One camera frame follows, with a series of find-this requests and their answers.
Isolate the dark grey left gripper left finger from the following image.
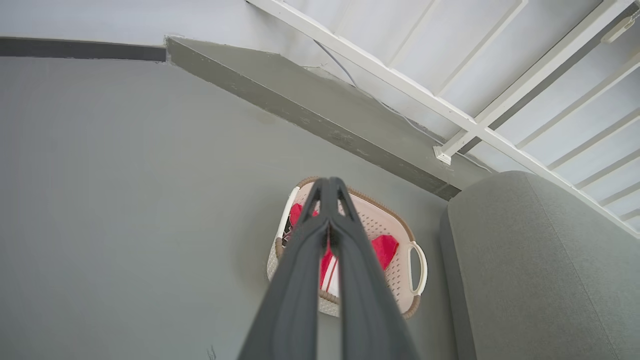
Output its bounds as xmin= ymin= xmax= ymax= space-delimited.
xmin=237 ymin=177 xmax=331 ymax=360

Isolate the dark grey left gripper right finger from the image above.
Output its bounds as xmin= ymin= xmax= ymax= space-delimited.
xmin=327 ymin=176 xmax=421 ymax=360

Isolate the white perforated plastic laundry basket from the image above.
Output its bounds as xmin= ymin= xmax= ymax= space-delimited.
xmin=266 ymin=176 xmax=429 ymax=321

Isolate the red and white garment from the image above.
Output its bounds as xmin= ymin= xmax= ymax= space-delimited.
xmin=287 ymin=202 xmax=400 ymax=300

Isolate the grey fabric sofa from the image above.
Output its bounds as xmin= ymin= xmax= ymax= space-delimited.
xmin=440 ymin=171 xmax=640 ymax=360

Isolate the grey concrete ledge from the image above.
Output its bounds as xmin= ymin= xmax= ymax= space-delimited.
xmin=165 ymin=35 xmax=493 ymax=201

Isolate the dark grey baseboard strip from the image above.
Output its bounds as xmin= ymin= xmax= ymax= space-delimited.
xmin=0 ymin=36 xmax=167 ymax=63

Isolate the small white plastic fixture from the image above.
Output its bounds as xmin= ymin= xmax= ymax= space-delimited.
xmin=601 ymin=15 xmax=637 ymax=44

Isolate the white metal shelf frame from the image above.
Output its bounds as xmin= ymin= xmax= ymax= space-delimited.
xmin=245 ymin=0 xmax=640 ymax=238

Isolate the thin white cable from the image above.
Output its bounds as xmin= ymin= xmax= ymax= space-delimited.
xmin=312 ymin=39 xmax=496 ymax=173

